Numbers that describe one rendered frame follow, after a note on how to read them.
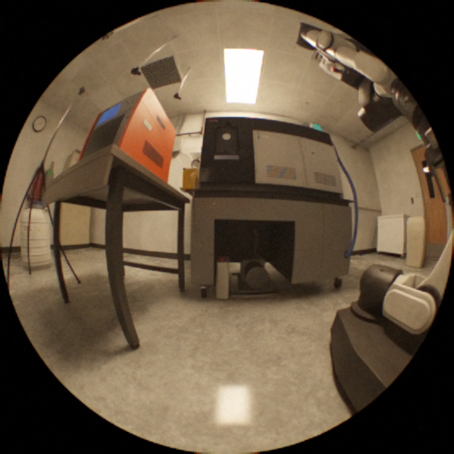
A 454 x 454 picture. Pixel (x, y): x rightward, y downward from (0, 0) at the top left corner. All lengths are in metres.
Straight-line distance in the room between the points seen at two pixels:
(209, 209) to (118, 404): 1.01
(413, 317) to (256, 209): 0.90
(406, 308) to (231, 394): 0.54
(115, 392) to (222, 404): 0.32
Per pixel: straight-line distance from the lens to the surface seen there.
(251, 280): 1.04
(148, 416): 0.52
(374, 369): 0.47
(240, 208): 0.85
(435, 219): 3.79
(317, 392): 0.57
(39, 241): 1.97
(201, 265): 0.89
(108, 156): 0.44
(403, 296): 0.51
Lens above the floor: 0.48
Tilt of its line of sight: 1 degrees up
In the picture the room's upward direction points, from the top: 1 degrees clockwise
